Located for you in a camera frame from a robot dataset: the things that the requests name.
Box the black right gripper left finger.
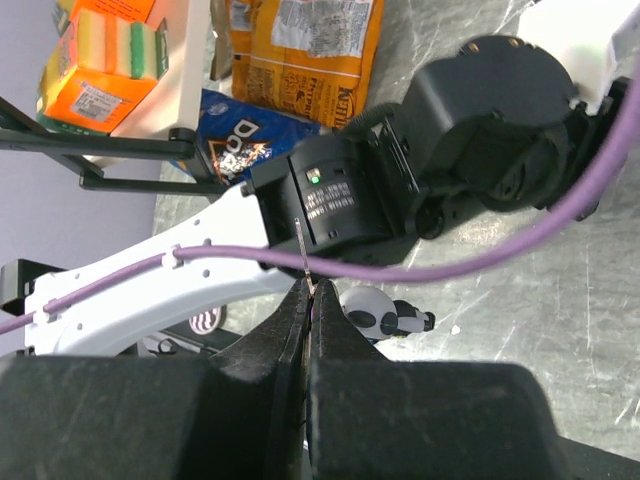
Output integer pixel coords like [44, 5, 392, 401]
[1, 282, 311, 479]

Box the orange Kettle chips bag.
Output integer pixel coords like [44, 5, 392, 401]
[225, 0, 384, 128]

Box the orange sponge package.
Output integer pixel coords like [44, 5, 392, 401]
[36, 1, 157, 136]

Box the small padlock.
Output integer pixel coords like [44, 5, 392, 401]
[339, 286, 436, 343]

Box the blue Doritos bag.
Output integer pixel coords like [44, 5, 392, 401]
[197, 89, 321, 186]

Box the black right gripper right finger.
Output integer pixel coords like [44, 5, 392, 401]
[307, 280, 563, 479]

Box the small silver key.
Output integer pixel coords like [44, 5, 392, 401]
[294, 218, 315, 320]

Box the cream two-tier shelf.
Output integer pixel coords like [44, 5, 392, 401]
[73, 1, 210, 140]

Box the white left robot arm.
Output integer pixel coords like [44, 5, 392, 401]
[1, 1, 639, 356]

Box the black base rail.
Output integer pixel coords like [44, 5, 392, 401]
[142, 326, 242, 357]

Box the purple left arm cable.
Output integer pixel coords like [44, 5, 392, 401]
[0, 9, 640, 337]

